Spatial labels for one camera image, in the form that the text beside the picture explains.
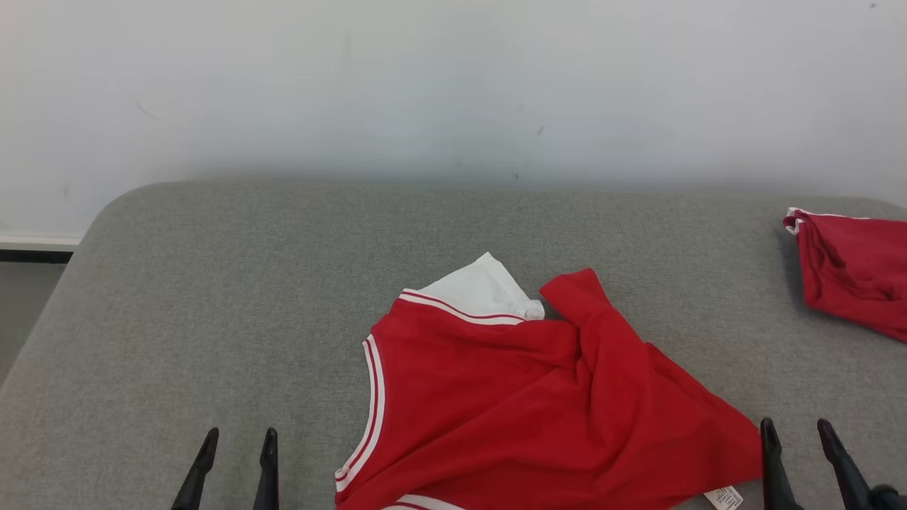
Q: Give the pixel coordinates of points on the white wall baseboard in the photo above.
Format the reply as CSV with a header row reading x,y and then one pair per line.
x,y
35,241

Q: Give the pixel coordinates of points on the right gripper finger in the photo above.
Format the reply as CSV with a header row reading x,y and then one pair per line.
x,y
778,474
850,482

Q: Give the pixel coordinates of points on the red basketball shorts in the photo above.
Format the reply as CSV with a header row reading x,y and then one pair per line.
x,y
857,269

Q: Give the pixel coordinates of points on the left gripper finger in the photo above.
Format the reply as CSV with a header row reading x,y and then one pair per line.
x,y
198,474
268,474

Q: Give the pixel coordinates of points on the red white basketball jersey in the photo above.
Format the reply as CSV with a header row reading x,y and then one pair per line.
x,y
496,411

